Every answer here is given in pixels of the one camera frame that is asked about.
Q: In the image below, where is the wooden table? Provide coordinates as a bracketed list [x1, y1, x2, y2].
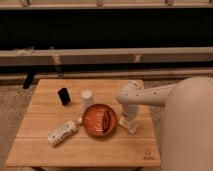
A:
[7, 79, 161, 167]

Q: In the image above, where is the orange round plate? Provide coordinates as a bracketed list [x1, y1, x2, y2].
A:
[82, 104, 117, 137]

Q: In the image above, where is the white paper cup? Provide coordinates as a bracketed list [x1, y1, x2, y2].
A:
[81, 90, 94, 110]

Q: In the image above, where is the white sponge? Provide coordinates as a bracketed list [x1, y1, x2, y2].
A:
[119, 117, 140, 134]

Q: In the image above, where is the black rectangular box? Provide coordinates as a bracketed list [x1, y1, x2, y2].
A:
[58, 88, 71, 106]

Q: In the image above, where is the white crumpled bottle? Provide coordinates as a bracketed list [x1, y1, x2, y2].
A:
[47, 118, 82, 146]

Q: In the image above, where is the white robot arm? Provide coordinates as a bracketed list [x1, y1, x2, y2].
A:
[116, 77, 213, 171]

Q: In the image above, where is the dark food piece on plate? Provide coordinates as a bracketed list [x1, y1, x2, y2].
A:
[102, 111, 111, 134]

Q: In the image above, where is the long white bench rail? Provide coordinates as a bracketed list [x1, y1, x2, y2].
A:
[0, 47, 213, 66]

